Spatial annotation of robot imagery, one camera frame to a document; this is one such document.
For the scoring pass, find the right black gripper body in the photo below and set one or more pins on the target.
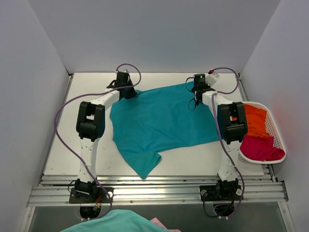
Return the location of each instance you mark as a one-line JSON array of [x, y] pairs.
[[198, 92]]

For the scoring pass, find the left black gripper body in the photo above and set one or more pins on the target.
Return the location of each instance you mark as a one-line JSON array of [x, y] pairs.
[[129, 92]]

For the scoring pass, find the teal t-shirt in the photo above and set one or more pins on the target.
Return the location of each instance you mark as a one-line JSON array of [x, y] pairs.
[[158, 120]]

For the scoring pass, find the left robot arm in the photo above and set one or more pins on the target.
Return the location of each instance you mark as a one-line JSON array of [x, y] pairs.
[[91, 127]]

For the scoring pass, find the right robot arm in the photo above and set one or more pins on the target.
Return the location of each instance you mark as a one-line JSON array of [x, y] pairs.
[[230, 120]]

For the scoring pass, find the orange t-shirt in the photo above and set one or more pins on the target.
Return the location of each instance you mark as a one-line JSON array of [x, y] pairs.
[[255, 118]]

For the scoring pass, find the magenta t-shirt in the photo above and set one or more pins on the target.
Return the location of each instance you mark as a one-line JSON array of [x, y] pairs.
[[260, 149]]

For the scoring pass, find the white plastic basket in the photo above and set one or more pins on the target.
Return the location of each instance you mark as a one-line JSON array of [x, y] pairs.
[[272, 129]]

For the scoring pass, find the light green cloth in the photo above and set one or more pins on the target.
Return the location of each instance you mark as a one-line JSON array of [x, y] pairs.
[[117, 221]]

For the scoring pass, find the pink cloth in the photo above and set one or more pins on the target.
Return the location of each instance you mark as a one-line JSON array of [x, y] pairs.
[[157, 222]]

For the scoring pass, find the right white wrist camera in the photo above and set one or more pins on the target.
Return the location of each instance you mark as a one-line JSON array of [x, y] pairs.
[[211, 78]]

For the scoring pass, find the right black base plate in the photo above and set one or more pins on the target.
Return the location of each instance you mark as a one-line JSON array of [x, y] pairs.
[[217, 193]]

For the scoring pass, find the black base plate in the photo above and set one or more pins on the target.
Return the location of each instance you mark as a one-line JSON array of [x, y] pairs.
[[99, 196], [217, 193]]

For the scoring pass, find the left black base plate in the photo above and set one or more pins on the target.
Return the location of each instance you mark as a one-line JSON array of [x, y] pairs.
[[99, 196]]

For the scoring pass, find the aluminium rail frame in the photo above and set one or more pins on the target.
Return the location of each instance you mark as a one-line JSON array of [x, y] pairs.
[[131, 190]]

